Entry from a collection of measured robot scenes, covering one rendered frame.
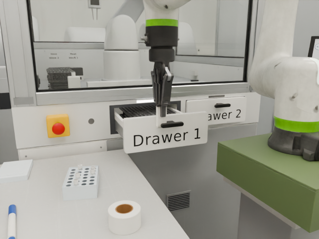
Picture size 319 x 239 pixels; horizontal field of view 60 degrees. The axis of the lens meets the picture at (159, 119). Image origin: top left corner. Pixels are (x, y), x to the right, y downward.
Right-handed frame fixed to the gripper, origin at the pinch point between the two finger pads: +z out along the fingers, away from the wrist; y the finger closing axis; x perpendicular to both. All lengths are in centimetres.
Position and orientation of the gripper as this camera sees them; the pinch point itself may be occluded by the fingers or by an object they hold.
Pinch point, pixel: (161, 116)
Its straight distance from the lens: 84.8
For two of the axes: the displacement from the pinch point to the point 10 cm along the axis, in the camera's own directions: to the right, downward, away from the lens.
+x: 9.4, -0.9, 3.4
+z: 0.0, 9.7, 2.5
